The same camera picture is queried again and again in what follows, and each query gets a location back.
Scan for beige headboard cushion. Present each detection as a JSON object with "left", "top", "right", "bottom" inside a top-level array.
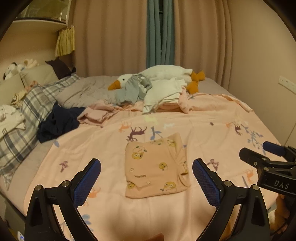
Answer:
[{"left": 0, "top": 64, "right": 58, "bottom": 105}]

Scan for yellow striped hanging cloth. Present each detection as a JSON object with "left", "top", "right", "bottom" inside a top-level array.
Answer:
[{"left": 55, "top": 25, "right": 76, "bottom": 57}]

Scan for navy blue garment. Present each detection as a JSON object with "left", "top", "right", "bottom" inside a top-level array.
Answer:
[{"left": 37, "top": 102, "right": 85, "bottom": 143}]

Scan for pink crumpled garment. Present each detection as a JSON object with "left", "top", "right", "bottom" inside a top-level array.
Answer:
[{"left": 77, "top": 100, "right": 144, "bottom": 126}]

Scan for right hand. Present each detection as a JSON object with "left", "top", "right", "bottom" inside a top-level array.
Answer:
[{"left": 268, "top": 194, "right": 290, "bottom": 234}]

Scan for teal curtain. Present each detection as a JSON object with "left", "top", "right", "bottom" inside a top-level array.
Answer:
[{"left": 147, "top": 0, "right": 175, "bottom": 68}]

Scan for white wall shelf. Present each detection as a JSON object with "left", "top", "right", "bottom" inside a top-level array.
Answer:
[{"left": 11, "top": 1, "right": 74, "bottom": 33}]

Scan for white folded garment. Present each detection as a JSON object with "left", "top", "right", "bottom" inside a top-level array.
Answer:
[{"left": 142, "top": 77, "right": 187, "bottom": 114}]

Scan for grey small garment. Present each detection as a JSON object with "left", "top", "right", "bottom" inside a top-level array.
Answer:
[{"left": 109, "top": 74, "right": 152, "bottom": 105}]

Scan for left hand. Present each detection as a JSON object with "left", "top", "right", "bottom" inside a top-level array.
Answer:
[{"left": 136, "top": 233, "right": 165, "bottom": 241}]

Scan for pink printed duvet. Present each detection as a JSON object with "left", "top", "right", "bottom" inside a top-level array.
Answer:
[{"left": 23, "top": 94, "right": 276, "bottom": 240}]

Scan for wall power socket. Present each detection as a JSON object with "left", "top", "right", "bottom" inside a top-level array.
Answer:
[{"left": 278, "top": 76, "right": 296, "bottom": 94}]

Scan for peach duck print shirt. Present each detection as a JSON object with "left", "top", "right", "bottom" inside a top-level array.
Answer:
[{"left": 125, "top": 133, "right": 191, "bottom": 198}]

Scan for pink garment under white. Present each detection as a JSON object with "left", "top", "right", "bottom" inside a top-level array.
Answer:
[{"left": 157, "top": 87, "right": 191, "bottom": 114}]

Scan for plush toys on headboard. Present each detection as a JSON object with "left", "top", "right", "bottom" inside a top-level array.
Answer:
[{"left": 3, "top": 59, "right": 39, "bottom": 80}]

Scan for dark brown cushion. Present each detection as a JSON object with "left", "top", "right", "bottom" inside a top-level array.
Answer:
[{"left": 45, "top": 58, "right": 76, "bottom": 80}]

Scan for white clothes on pillow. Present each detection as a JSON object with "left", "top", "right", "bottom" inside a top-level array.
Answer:
[{"left": 0, "top": 104, "right": 26, "bottom": 138}]

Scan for plaid pillow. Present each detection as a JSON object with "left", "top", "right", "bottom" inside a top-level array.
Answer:
[{"left": 1, "top": 74, "right": 80, "bottom": 189}]

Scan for white goose plush toy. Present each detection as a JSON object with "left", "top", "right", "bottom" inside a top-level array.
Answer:
[{"left": 108, "top": 65, "right": 206, "bottom": 94}]

